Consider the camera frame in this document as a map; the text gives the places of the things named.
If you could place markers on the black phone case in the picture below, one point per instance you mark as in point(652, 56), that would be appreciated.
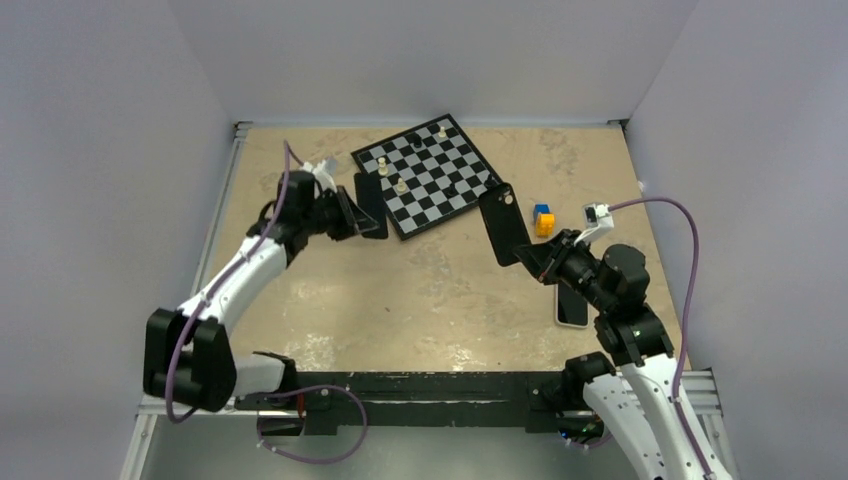
point(504, 223)

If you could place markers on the phone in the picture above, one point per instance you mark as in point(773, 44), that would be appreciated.
point(571, 310)

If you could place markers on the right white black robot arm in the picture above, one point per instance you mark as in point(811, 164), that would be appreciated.
point(634, 383)

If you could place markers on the black white chessboard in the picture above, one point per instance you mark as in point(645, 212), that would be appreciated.
point(427, 171)

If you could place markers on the black chess piece back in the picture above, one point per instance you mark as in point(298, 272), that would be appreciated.
point(415, 140)

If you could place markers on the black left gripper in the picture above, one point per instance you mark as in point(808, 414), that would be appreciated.
point(351, 219)

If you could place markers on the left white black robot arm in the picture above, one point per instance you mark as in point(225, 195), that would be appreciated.
point(188, 358)

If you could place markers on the yellow toy block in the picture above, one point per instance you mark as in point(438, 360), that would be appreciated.
point(544, 225)

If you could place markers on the blue toy block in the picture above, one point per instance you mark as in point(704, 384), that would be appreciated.
point(540, 209)

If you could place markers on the black smartphone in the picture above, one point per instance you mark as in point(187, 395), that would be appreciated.
point(369, 197)

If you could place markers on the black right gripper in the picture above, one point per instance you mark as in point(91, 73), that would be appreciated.
point(545, 258)

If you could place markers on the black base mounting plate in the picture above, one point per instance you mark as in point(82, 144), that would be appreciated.
point(324, 402)

